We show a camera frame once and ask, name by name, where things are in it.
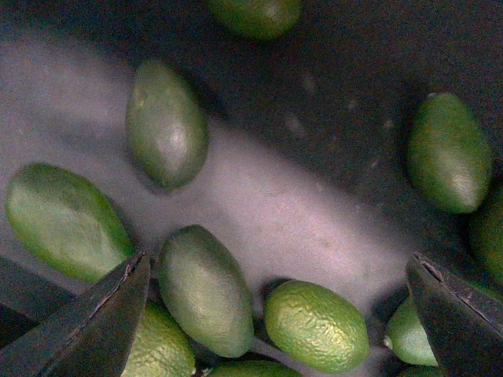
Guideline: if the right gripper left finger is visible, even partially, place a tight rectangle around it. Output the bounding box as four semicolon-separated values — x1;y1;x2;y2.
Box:
1;251;150;376

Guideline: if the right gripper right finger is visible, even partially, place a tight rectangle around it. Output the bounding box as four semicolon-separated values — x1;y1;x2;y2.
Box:
406;252;502;376

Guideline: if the avocado behind right finger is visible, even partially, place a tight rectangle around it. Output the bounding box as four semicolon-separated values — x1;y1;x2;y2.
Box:
384;298;439;367

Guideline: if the avocado at right edge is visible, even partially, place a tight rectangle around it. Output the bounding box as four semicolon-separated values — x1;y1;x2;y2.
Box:
469;184;502;281

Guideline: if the avocado at edge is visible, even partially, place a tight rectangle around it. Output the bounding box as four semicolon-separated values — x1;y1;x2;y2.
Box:
469;184;502;281
207;361;302;377

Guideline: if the avocado under left finger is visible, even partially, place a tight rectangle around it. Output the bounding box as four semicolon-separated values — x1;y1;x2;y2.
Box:
122;302;196;377

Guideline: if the textured green avocado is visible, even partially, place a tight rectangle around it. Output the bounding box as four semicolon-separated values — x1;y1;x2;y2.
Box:
263;280;370;374

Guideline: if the avocado at bottom edge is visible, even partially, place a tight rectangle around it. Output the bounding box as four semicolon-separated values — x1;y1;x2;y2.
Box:
207;361;302;377

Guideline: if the green avocado top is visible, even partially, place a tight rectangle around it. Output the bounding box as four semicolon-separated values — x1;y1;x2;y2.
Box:
207;0;302;40

